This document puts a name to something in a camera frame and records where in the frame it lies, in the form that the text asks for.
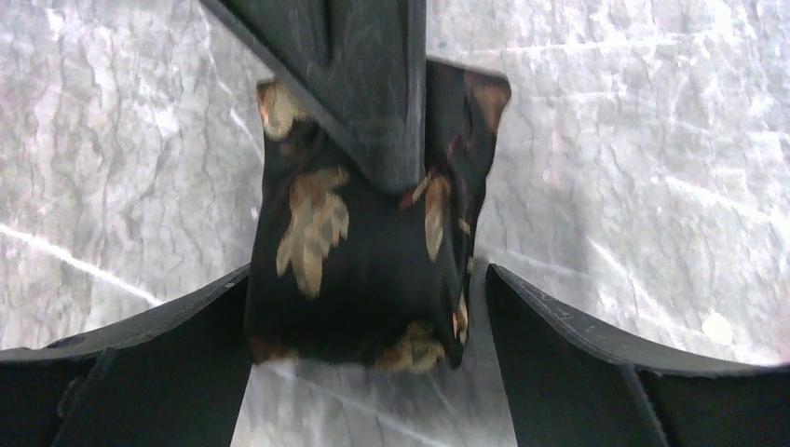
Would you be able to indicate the black floral gold tie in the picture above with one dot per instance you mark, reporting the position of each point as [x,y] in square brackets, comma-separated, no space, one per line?
[343,274]

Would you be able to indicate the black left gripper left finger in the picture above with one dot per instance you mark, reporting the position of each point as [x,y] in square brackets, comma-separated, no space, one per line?
[173,375]

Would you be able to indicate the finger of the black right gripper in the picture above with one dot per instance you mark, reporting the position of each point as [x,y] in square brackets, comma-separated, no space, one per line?
[358,66]

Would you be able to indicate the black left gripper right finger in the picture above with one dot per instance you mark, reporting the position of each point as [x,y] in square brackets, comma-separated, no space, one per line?
[572,379]

